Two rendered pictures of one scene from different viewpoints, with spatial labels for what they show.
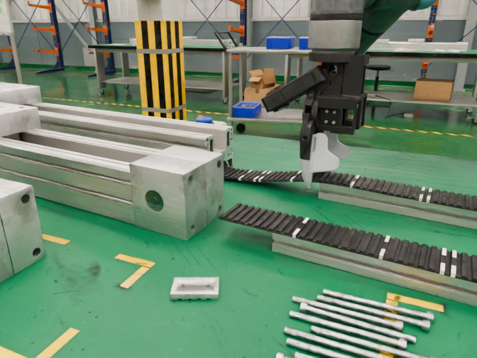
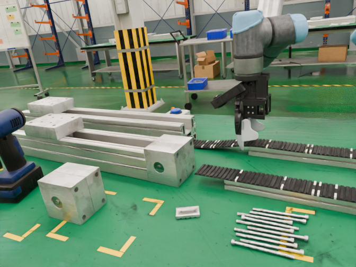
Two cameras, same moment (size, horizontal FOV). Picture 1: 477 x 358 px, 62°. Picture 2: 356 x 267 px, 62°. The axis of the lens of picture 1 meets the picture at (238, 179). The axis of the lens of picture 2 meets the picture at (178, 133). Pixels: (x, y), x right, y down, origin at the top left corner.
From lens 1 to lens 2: 20 cm
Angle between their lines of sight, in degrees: 3
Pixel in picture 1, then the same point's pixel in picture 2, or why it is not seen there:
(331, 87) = (249, 93)
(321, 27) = (240, 63)
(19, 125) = (73, 127)
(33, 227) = (100, 188)
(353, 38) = (258, 67)
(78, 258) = (124, 202)
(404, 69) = (310, 38)
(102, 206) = (129, 171)
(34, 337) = (116, 241)
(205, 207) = (186, 168)
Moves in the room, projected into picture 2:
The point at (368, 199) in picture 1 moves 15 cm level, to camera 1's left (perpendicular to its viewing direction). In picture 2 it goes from (277, 153) to (222, 158)
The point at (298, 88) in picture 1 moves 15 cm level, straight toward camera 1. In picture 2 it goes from (231, 95) to (231, 113)
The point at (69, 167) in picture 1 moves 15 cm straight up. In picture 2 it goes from (107, 151) to (96, 100)
